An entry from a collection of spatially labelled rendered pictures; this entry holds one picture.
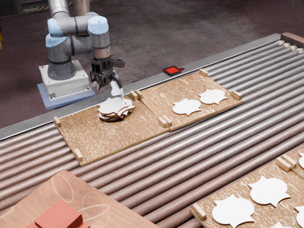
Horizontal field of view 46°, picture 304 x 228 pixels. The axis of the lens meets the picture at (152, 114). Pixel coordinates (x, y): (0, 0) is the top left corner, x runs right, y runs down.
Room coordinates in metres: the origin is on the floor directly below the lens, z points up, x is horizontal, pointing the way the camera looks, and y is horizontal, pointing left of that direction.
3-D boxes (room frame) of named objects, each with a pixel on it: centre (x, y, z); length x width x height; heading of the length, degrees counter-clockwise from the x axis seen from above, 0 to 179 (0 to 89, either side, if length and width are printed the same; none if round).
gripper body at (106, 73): (1.33, 0.19, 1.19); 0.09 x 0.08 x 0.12; 140
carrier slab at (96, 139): (1.28, 0.19, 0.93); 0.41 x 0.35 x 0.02; 119
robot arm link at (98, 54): (1.33, 0.19, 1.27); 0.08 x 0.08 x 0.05
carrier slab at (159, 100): (1.47, -0.18, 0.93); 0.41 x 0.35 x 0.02; 117
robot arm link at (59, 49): (1.73, 0.46, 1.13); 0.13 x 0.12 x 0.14; 107
